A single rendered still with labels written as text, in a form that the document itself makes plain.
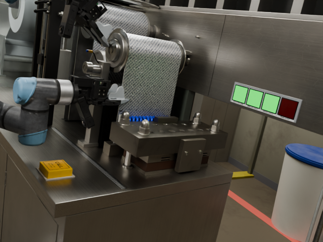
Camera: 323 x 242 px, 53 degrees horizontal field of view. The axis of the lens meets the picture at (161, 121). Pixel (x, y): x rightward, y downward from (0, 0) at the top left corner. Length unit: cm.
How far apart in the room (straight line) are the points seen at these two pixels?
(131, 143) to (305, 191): 196
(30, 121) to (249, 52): 71
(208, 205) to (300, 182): 161
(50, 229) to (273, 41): 85
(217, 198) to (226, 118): 276
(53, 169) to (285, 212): 222
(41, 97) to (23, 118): 8
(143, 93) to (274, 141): 270
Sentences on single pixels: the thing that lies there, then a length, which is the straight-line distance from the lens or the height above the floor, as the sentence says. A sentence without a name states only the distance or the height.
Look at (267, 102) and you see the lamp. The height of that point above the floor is 119.
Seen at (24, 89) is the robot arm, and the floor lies 112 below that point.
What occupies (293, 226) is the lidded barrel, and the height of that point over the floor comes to 10.
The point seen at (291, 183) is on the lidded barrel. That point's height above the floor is 42.
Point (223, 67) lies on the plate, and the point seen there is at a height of 126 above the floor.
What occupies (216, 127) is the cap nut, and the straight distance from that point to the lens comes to 119.
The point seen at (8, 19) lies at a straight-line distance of 201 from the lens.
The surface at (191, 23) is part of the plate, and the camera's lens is 135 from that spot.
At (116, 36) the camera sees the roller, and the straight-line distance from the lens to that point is 113.
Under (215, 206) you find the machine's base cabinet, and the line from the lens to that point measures 123.
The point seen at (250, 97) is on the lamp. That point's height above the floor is 119.
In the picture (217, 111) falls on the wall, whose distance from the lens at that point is 382.
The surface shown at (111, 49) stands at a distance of 113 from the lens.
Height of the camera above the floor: 131
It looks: 14 degrees down
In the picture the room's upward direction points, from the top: 11 degrees clockwise
